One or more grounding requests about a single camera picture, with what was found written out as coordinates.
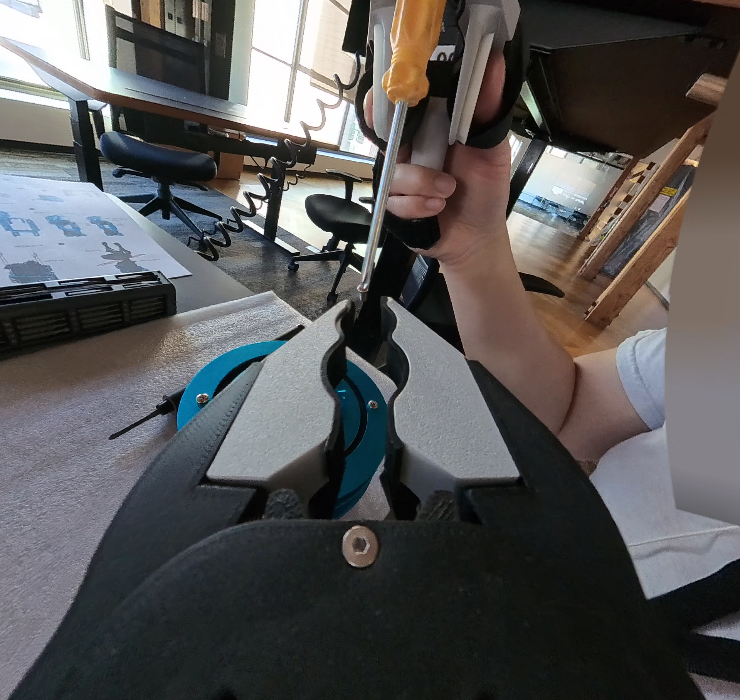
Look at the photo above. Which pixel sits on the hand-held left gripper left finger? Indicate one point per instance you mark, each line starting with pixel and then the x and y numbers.
pixel 271 422

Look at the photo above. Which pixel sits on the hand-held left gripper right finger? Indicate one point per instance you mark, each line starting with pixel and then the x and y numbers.
pixel 456 422

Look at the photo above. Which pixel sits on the blue acrylic robot base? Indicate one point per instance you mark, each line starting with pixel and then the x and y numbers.
pixel 358 422

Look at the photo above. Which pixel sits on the printed instruction booklet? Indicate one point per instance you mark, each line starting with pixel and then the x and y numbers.
pixel 69 231

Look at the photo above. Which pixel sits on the person's right forearm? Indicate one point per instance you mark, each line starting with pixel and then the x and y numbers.
pixel 520 353

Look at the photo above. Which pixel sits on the office desk black legs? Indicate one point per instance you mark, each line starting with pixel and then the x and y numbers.
pixel 173 104
pixel 607 64

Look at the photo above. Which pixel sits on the black mesh desk chair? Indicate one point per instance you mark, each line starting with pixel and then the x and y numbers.
pixel 162 52

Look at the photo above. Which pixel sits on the person's right hand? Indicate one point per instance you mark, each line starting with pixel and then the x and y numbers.
pixel 480 203

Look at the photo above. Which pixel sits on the black screwdriver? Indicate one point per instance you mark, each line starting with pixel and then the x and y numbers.
pixel 167 405

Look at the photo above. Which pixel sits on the tall window with blinds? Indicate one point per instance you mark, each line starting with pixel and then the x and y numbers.
pixel 277 46

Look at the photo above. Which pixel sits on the person's white shirt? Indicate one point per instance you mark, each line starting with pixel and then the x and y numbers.
pixel 636 376

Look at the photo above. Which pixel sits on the white foam sheet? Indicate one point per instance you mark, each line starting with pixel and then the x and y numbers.
pixel 86 480

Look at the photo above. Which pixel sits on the black ribbed foam tray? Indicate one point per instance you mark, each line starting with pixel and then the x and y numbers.
pixel 86 312

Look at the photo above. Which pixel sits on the wooden support beams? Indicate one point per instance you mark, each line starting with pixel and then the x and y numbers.
pixel 641 237

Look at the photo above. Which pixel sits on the large grid window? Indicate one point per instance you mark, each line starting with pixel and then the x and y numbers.
pixel 34 18

